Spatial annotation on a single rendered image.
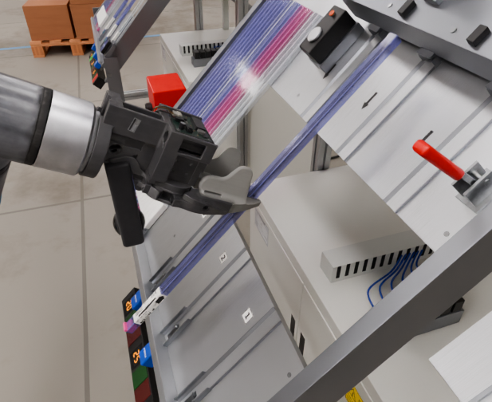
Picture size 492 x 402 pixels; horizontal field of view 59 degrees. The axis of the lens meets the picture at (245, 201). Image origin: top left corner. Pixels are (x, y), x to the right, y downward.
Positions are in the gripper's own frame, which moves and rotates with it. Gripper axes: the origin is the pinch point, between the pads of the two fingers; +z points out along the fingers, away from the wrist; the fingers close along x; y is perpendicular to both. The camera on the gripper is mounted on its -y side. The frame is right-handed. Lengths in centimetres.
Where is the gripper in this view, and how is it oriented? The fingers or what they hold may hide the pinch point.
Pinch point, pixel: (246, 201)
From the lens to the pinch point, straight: 54.2
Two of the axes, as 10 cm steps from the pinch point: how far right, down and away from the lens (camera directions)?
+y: 4.5, -8.0, -4.0
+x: -3.2, -5.7, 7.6
